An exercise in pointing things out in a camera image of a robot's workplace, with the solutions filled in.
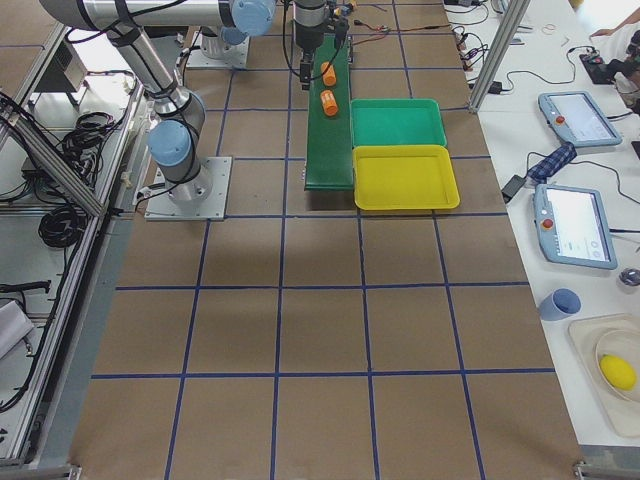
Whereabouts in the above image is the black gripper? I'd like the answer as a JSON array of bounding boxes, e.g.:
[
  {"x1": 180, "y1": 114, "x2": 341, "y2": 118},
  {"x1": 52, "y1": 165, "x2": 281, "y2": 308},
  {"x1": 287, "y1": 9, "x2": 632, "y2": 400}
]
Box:
[{"x1": 294, "y1": 19, "x2": 349, "y2": 91}]

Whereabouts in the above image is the plain orange cylinder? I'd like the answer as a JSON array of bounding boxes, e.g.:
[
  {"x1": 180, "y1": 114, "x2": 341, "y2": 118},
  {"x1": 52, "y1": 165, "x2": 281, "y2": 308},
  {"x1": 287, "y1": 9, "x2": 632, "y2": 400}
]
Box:
[{"x1": 320, "y1": 61, "x2": 337, "y2": 87}]

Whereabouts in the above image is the orange cylinder with 4680 print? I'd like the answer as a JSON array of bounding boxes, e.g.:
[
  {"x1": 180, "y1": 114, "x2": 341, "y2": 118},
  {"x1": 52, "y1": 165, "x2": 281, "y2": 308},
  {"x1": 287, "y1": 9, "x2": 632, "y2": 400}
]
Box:
[{"x1": 319, "y1": 89, "x2": 339, "y2": 117}]

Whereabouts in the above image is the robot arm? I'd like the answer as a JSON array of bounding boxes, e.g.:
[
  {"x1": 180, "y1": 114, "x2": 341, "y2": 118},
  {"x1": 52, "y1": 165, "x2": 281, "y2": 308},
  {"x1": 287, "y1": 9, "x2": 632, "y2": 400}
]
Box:
[
  {"x1": 293, "y1": 0, "x2": 349, "y2": 91},
  {"x1": 41, "y1": 1, "x2": 275, "y2": 202}
]

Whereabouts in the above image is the green plastic tray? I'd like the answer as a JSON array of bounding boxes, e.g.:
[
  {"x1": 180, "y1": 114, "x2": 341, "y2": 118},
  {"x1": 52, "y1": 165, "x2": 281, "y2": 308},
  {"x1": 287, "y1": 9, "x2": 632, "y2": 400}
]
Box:
[{"x1": 351, "y1": 98, "x2": 447, "y2": 147}]

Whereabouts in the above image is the green conveyor belt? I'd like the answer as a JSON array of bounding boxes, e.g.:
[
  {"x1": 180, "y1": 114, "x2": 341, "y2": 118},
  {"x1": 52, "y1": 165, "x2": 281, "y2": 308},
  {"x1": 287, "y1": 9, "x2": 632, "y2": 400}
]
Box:
[{"x1": 305, "y1": 39, "x2": 354, "y2": 191}]

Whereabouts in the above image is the yellow plastic tray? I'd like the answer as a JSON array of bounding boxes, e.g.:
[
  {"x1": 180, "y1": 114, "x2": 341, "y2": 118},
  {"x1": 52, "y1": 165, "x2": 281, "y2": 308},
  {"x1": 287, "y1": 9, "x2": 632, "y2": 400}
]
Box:
[{"x1": 353, "y1": 145, "x2": 460, "y2": 211}]

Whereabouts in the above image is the black power adapter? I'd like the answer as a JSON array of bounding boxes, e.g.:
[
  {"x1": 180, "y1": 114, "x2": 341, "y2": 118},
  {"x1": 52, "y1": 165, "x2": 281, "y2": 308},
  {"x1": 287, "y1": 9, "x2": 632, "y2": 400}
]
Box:
[{"x1": 501, "y1": 175, "x2": 526, "y2": 204}]

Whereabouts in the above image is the teach pendant tablet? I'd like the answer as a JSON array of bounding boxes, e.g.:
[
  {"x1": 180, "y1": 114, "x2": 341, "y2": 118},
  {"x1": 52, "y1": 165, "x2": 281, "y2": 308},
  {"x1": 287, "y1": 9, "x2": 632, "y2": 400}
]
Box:
[
  {"x1": 533, "y1": 184, "x2": 618, "y2": 270},
  {"x1": 538, "y1": 91, "x2": 622, "y2": 148}
]

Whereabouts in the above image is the folded blue umbrella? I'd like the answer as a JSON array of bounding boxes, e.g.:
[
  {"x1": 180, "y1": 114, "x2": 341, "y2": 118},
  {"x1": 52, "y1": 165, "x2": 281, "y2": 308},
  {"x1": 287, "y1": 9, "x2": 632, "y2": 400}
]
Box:
[{"x1": 527, "y1": 142, "x2": 577, "y2": 186}]

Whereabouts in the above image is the blue plastic cup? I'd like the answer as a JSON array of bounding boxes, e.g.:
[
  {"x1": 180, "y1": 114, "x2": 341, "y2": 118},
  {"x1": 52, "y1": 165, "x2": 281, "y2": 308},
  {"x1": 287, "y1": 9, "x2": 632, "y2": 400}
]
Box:
[{"x1": 538, "y1": 288, "x2": 582, "y2": 321}]

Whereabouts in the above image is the yellow lemon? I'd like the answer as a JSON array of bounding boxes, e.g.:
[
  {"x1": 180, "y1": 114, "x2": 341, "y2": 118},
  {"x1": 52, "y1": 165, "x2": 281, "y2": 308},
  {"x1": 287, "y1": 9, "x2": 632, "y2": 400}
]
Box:
[{"x1": 599, "y1": 355, "x2": 637, "y2": 391}]

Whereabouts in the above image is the beige tray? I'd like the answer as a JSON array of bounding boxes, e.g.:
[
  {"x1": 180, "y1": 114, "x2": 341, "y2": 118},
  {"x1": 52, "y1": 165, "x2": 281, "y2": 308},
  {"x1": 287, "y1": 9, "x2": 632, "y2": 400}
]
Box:
[{"x1": 568, "y1": 314, "x2": 639, "y2": 438}]

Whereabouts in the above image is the red black power cable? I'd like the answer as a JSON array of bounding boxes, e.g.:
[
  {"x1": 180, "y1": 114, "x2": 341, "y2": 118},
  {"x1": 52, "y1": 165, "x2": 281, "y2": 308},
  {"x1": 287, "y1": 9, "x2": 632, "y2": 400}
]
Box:
[{"x1": 349, "y1": 18, "x2": 451, "y2": 46}]

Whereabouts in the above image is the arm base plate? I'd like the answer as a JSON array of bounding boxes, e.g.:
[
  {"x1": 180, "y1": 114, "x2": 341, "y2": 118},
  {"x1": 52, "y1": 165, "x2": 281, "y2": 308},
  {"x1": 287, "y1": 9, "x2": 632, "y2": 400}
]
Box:
[
  {"x1": 186, "y1": 32, "x2": 250, "y2": 70},
  {"x1": 144, "y1": 156, "x2": 233, "y2": 221}
]

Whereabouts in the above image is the aluminium frame post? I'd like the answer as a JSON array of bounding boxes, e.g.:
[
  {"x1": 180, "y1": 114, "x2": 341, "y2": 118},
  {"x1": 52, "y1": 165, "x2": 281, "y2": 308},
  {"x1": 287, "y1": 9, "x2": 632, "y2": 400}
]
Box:
[{"x1": 468, "y1": 0, "x2": 530, "y2": 113}]

